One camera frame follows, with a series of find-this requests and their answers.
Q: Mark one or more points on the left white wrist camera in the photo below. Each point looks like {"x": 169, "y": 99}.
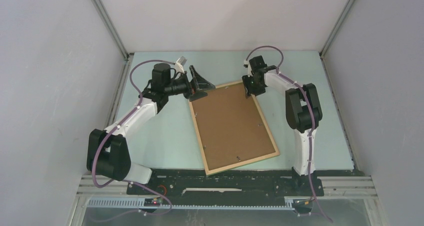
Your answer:
{"x": 179, "y": 64}

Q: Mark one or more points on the left aluminium corner post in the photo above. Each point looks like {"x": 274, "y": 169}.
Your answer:
{"x": 109, "y": 25}

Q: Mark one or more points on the right aluminium corner post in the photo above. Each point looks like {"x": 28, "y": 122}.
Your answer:
{"x": 336, "y": 28}

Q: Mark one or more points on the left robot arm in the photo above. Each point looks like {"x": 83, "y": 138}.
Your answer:
{"x": 108, "y": 149}

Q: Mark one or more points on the brown backing board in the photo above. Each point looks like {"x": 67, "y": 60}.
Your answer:
{"x": 232, "y": 125}

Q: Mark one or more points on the white cable duct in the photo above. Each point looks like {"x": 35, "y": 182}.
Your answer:
{"x": 148, "y": 203}

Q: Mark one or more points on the aluminium corner post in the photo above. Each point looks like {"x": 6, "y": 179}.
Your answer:
{"x": 109, "y": 25}
{"x": 336, "y": 28}

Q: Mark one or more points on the wooden picture frame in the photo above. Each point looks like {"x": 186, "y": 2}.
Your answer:
{"x": 242, "y": 165}

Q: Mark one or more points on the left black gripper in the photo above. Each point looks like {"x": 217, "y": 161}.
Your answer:
{"x": 199, "y": 83}

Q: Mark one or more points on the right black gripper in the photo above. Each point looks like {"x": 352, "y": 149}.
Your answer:
{"x": 249, "y": 90}

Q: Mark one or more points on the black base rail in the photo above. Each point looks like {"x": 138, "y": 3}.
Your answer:
{"x": 232, "y": 187}

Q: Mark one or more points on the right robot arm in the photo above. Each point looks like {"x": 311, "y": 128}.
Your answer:
{"x": 303, "y": 110}

